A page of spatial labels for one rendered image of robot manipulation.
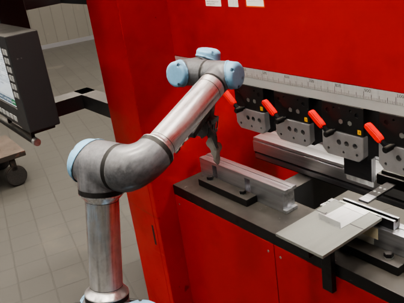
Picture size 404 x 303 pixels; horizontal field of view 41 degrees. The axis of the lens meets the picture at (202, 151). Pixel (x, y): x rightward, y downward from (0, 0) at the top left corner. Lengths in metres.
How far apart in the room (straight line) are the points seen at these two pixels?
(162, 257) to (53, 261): 1.40
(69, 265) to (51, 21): 8.43
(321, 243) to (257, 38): 0.67
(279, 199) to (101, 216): 0.80
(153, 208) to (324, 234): 0.92
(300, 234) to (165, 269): 0.98
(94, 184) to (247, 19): 0.78
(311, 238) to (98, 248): 0.60
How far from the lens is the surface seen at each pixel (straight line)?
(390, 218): 1.71
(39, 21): 11.55
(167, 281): 2.50
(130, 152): 1.26
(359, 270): 1.69
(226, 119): 2.40
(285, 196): 1.97
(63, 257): 3.72
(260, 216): 1.98
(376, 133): 1.51
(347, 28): 1.53
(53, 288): 3.45
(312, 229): 1.64
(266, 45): 1.76
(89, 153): 1.32
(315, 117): 1.63
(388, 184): 1.88
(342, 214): 1.71
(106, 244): 1.40
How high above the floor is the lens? 1.86
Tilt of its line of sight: 22 degrees down
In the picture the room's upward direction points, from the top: 8 degrees counter-clockwise
